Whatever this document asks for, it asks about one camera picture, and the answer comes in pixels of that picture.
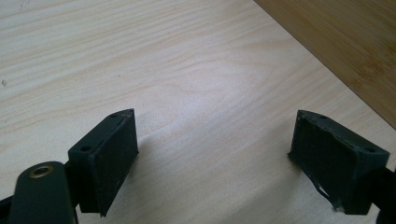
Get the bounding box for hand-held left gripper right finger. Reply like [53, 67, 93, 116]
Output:
[288, 109, 390, 216]

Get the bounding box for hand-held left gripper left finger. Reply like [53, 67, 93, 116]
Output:
[67, 108, 139, 217]

